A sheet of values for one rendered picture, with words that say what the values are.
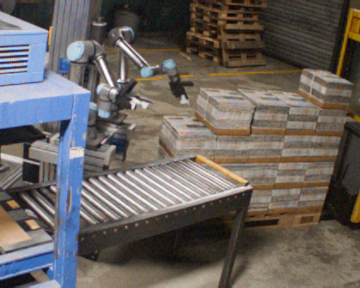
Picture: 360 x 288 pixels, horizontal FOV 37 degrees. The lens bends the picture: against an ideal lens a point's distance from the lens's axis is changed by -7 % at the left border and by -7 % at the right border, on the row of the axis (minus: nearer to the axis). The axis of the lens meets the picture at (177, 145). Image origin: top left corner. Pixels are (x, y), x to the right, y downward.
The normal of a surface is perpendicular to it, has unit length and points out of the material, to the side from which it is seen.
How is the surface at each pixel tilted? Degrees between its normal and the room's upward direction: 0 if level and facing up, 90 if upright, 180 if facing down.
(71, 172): 90
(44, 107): 90
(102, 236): 90
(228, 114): 90
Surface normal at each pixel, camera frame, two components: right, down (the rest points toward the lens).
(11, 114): 0.66, 0.36
